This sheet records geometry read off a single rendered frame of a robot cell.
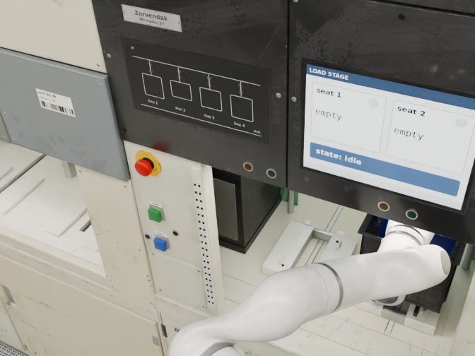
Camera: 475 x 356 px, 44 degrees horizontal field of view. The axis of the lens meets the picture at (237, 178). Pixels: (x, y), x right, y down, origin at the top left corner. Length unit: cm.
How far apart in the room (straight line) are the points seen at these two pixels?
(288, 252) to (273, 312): 80
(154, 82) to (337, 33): 40
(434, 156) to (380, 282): 26
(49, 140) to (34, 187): 68
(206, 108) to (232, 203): 55
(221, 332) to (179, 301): 70
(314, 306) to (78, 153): 72
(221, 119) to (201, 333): 40
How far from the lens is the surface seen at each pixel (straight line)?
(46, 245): 193
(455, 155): 98
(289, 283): 93
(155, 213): 140
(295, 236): 175
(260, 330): 93
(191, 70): 110
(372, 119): 98
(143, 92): 120
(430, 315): 162
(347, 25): 92
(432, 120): 95
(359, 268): 108
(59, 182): 215
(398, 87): 94
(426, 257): 115
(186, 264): 150
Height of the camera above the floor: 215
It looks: 40 degrees down
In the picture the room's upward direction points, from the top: 3 degrees counter-clockwise
